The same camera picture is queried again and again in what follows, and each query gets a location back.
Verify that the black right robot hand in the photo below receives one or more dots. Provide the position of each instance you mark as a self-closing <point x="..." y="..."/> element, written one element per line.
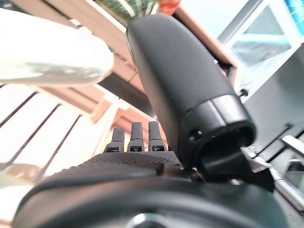
<point x="185" y="71"/>

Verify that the orange striped pumpkin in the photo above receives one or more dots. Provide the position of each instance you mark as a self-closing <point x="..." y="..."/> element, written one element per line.
<point x="169" y="6"/>

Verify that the tall green striped pumpkin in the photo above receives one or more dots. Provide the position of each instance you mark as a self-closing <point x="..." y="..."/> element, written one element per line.
<point x="118" y="8"/>

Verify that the wooden pumpkin crate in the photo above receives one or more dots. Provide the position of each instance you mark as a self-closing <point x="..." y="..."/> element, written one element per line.
<point x="95" y="28"/>

